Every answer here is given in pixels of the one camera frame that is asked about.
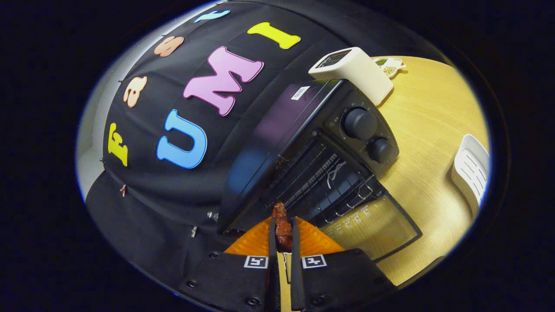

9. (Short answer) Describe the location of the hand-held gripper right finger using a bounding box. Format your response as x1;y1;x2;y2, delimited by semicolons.
290;217;396;312

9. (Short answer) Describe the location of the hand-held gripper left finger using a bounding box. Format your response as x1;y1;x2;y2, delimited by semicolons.
179;217;281;312

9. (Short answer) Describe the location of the red bacon strip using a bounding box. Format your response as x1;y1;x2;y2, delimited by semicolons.
272;201;294;253

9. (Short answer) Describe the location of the black toaster oven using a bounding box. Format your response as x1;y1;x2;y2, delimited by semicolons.
217;78;423;263

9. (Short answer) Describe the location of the white toaster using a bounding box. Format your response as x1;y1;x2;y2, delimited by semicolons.
308;47;394;107

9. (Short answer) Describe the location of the black backdrop cloth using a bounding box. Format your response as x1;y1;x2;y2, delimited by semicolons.
85;0;447;286

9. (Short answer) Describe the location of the white ribbed tray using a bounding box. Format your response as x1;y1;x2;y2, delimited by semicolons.
451;134;490;217

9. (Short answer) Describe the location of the small white dish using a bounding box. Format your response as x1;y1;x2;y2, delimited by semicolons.
374;56;407;79

